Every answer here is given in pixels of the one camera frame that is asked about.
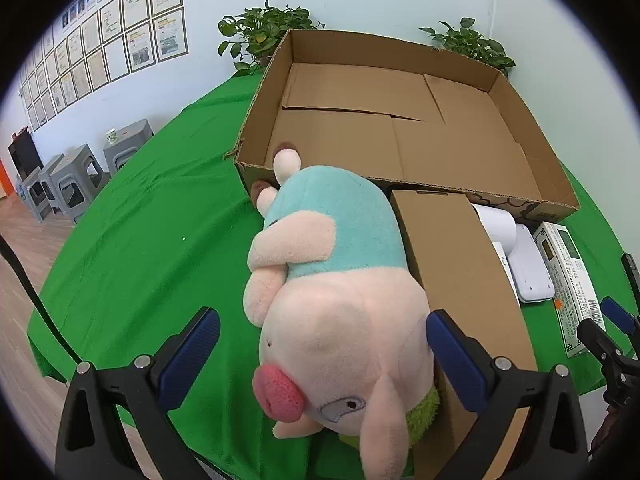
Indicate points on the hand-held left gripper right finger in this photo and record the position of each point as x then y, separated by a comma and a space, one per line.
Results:
455, 360

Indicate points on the small brown cardboard box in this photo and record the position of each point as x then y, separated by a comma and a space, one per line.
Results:
450, 260

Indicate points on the potted green plant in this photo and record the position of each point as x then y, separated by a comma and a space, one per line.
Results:
470, 42
265, 25

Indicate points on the black cabinet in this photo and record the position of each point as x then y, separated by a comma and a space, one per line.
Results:
24, 152

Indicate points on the white patterned cup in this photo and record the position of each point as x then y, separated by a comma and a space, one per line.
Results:
112, 136

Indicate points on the wall of framed documents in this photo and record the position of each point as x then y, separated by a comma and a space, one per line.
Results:
115, 35

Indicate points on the white plastic device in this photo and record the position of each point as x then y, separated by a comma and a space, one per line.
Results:
532, 270

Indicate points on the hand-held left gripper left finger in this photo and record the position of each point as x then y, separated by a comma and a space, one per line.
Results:
197, 345

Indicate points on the pink pig plush toy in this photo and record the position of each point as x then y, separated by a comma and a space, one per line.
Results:
340, 320

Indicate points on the white printed carton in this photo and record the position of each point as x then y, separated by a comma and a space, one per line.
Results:
570, 280

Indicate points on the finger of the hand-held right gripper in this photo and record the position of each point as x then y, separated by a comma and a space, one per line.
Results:
600, 340
619, 314

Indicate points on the green tablecloth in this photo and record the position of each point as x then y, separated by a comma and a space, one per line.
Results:
150, 240

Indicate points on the large cardboard box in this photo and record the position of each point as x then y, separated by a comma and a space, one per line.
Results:
350, 90

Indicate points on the grey plastic stool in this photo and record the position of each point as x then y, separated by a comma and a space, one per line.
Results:
37, 187
131, 135
75, 170

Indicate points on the white hair dryer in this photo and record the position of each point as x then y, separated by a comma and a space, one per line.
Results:
497, 225

